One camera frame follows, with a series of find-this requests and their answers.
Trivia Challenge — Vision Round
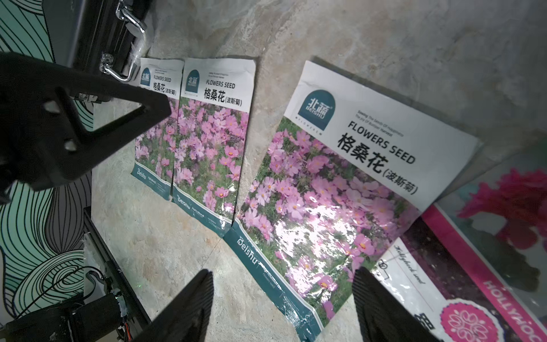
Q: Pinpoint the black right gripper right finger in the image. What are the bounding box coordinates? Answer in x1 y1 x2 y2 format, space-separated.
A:
352 267 437 342

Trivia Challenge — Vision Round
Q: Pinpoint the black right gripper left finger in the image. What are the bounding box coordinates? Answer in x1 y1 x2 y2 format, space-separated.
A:
135 269 214 342

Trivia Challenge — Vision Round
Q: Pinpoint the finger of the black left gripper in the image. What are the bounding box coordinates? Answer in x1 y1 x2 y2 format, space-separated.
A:
1 52 171 205

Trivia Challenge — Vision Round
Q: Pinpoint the pink cosmos seed packet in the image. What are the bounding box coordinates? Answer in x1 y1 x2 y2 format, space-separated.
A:
172 58 256 237
131 58 185 200
225 61 480 341

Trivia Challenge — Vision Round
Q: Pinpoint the black metal case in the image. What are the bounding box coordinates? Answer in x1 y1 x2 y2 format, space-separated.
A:
42 0 152 83

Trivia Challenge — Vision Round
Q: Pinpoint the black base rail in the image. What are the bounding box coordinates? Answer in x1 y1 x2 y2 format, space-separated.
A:
83 207 151 341

